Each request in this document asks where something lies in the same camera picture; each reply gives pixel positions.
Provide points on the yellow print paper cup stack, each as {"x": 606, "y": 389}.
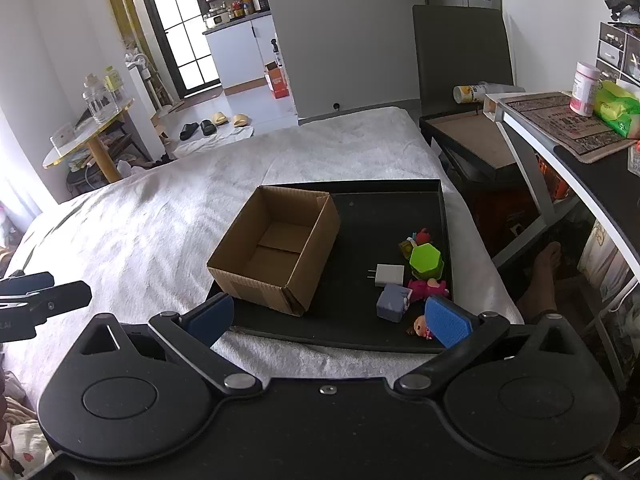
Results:
{"x": 467, "y": 93}

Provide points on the row of kitchen bottles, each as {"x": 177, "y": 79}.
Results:
{"x": 247, "y": 5}

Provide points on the black tray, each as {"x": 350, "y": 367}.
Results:
{"x": 360, "y": 240}

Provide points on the yellow slipper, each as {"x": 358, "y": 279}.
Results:
{"x": 220, "y": 119}
{"x": 240, "y": 120}

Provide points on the white floor mat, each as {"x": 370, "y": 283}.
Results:
{"x": 220, "y": 141}

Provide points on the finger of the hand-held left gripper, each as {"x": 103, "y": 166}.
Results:
{"x": 62, "y": 297}
{"x": 27, "y": 283}

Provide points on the brown cardboard box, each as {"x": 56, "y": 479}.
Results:
{"x": 320, "y": 240}

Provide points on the white spray bottle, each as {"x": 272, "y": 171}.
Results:
{"x": 276, "y": 52}

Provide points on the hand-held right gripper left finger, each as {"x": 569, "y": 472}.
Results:
{"x": 212, "y": 317}

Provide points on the grey cube toy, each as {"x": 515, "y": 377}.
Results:
{"x": 392, "y": 305}

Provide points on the orange cardboard box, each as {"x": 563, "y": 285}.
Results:
{"x": 277, "y": 82}

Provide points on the white microwave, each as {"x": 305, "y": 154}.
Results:
{"x": 217, "y": 20}

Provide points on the brown-haired doll figure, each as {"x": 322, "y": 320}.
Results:
{"x": 419, "y": 327}

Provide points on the green wipes pack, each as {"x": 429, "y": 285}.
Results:
{"x": 617, "y": 107}

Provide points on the green hexagonal box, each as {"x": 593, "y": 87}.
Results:
{"x": 425, "y": 259}

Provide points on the white blanket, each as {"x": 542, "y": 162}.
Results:
{"x": 150, "y": 220}

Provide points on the small colourful toy figure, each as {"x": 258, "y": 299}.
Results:
{"x": 407, "y": 247}

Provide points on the clear glass jar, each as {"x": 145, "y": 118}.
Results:
{"x": 100, "y": 100}

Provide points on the pink toy figure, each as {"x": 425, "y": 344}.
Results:
{"x": 425, "y": 289}

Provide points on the white kitchen cabinet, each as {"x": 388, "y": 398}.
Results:
{"x": 240, "y": 55}

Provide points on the clear acrylic stand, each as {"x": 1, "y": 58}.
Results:
{"x": 62, "y": 137}

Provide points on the patterned desk mat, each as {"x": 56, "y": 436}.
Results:
{"x": 560, "y": 120}

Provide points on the black framed glass door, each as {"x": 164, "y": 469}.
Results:
{"x": 180, "y": 25}

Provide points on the pink and white bottle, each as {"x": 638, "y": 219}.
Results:
{"x": 584, "y": 90}

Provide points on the round yellow-rimmed table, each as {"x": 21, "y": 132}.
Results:
{"x": 100, "y": 157}

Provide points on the black framed brown board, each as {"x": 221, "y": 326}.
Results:
{"x": 475, "y": 140}

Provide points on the heart print cloth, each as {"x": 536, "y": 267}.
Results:
{"x": 20, "y": 440}

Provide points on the black ornament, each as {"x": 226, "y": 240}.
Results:
{"x": 625, "y": 7}

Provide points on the white framed black desk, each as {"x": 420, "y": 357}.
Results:
{"x": 590, "y": 180}

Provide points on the white charger plug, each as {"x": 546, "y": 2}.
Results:
{"x": 389, "y": 275}

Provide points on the person's bare foot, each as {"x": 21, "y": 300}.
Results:
{"x": 542, "y": 280}

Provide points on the black slipper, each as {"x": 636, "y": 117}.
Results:
{"x": 190, "y": 131}
{"x": 208, "y": 127}

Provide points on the small drawer organiser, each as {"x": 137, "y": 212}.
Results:
{"x": 617, "y": 50}

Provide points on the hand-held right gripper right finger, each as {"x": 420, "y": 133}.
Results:
{"x": 447, "y": 322}

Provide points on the yellow-green bottle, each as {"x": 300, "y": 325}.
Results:
{"x": 114, "y": 79}

